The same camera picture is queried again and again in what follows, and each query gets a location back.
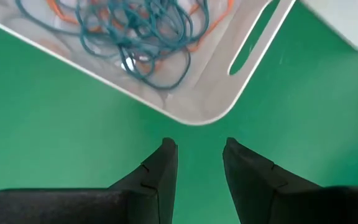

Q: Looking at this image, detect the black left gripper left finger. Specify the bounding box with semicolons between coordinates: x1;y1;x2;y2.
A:
0;137;179;224

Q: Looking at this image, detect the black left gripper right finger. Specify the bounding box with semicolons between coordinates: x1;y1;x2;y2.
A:
222;137;358;224

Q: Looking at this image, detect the clear plastic bin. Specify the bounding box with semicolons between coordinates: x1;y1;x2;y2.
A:
0;0;298;126

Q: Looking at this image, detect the tangle of mixed rubber bands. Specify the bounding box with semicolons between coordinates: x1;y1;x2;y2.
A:
15;0;235;91

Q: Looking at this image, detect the green table mat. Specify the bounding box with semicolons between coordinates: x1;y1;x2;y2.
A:
0;0;358;224

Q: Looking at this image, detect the large white upturned basket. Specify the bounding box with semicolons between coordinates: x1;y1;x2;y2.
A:
301;0;358;52

